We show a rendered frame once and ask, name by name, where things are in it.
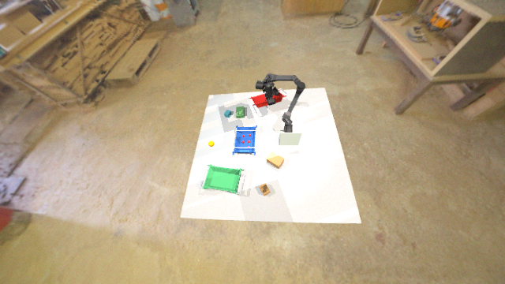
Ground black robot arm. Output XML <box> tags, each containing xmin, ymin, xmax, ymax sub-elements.
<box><xmin>256</xmin><ymin>73</ymin><xmax>305</xmax><ymax>133</ymax></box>

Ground blue plastic tray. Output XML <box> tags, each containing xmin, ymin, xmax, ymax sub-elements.
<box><xmin>233</xmin><ymin>125</ymin><xmax>257</xmax><ymax>155</ymax></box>

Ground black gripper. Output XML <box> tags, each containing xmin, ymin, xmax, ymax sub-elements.
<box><xmin>263</xmin><ymin>88</ymin><xmax>276</xmax><ymax>106</ymax></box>

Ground green block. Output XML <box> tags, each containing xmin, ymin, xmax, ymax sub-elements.
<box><xmin>236</xmin><ymin>106</ymin><xmax>245</xmax><ymax>118</ymax></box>

